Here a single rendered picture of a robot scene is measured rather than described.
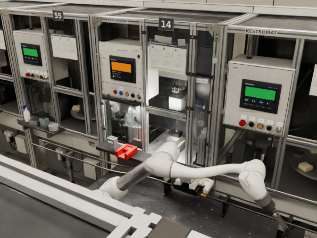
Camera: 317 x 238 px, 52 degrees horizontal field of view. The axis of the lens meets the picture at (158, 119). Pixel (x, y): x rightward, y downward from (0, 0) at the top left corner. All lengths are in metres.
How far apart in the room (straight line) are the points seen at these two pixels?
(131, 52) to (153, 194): 1.16
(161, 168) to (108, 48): 1.19
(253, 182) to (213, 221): 0.76
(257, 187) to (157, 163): 0.59
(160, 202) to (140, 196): 0.18
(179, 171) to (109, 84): 1.18
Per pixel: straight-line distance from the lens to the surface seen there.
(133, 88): 2.66
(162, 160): 1.97
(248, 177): 1.85
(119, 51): 2.66
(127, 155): 2.73
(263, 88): 2.20
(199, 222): 2.50
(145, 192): 2.76
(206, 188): 2.49
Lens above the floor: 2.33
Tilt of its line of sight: 24 degrees down
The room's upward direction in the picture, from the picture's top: straight up
